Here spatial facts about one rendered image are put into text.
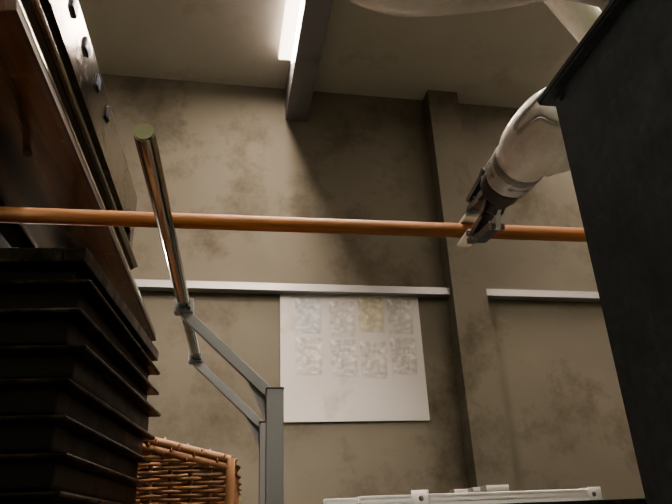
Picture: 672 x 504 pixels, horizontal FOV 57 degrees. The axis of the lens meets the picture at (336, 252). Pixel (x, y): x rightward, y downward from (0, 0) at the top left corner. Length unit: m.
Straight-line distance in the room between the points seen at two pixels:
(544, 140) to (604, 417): 4.82
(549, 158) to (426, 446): 4.14
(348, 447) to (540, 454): 1.54
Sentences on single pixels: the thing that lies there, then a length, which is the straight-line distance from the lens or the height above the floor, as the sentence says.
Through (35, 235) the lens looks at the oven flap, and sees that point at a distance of 1.75.
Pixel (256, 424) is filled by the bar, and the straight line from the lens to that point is 1.95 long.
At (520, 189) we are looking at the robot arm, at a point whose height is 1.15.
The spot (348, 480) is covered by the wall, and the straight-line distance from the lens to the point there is 4.82.
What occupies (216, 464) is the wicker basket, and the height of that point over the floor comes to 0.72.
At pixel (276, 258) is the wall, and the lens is 5.17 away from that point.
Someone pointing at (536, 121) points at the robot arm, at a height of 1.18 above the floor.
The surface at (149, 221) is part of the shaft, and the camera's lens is 1.21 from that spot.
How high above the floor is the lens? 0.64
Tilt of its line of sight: 24 degrees up
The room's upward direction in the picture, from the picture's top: 2 degrees counter-clockwise
